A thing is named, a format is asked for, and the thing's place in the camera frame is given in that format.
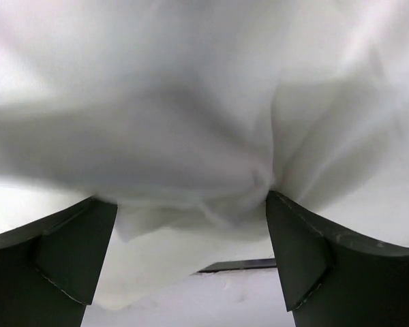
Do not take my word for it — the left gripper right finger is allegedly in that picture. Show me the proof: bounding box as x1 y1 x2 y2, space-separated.
266 191 409 326

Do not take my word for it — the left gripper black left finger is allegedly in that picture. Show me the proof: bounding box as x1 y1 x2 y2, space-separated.
0 198 117 327

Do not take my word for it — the white t shirt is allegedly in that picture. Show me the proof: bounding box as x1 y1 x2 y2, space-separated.
0 1 409 310

